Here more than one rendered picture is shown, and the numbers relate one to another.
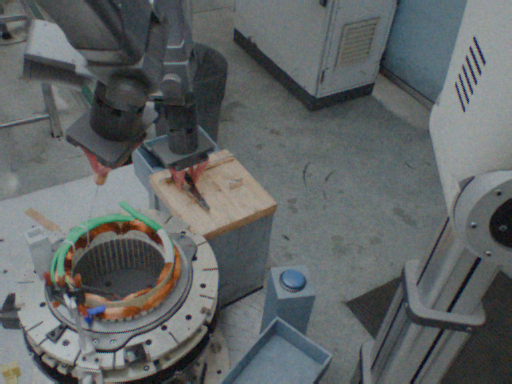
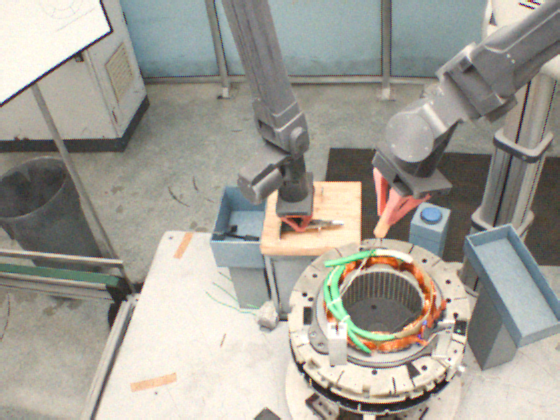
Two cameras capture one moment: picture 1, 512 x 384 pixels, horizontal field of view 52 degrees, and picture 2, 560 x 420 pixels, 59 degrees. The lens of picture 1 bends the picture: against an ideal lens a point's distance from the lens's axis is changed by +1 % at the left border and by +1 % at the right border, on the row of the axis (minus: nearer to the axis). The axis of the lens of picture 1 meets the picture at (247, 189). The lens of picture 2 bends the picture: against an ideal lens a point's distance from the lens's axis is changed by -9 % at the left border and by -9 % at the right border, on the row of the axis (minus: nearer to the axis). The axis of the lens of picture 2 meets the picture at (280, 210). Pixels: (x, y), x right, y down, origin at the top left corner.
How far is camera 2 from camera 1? 0.68 m
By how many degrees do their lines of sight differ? 29
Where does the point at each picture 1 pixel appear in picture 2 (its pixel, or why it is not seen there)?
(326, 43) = (101, 88)
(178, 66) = (299, 118)
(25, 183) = not seen: outside the picture
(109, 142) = (433, 176)
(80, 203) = (158, 344)
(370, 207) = not seen: hidden behind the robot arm
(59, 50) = (450, 114)
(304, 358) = (493, 244)
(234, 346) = not seen: hidden behind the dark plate
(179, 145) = (303, 190)
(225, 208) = (341, 215)
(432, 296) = (536, 138)
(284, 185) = (173, 220)
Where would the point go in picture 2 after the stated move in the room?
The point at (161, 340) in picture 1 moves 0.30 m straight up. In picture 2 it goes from (458, 306) to (490, 181)
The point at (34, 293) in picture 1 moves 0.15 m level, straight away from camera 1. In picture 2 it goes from (357, 374) to (266, 365)
